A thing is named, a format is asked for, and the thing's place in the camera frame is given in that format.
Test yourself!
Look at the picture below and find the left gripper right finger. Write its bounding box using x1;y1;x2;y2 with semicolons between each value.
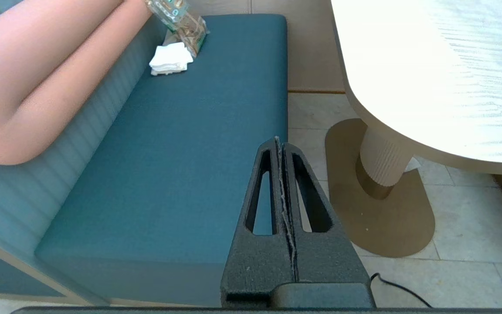
282;140;369;284

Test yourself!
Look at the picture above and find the white folded napkin stack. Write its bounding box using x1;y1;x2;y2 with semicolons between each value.
149;42;194;76

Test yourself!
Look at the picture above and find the beige table pedestal base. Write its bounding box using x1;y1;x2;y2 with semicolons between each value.
325;118;435;258

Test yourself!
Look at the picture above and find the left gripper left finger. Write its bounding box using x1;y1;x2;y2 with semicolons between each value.
220;137;298;306

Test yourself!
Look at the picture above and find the clear plastic snack packet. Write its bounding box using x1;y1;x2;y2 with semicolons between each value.
144;0;210;58

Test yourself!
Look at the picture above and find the pink cylindrical bolster cushion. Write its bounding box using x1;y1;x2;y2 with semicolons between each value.
0;0;152;165

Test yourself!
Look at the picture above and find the black floor cable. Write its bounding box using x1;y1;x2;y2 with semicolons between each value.
370;273;432;308

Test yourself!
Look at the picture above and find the teal upholstered bench sofa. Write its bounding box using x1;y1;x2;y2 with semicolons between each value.
0;0;288;306

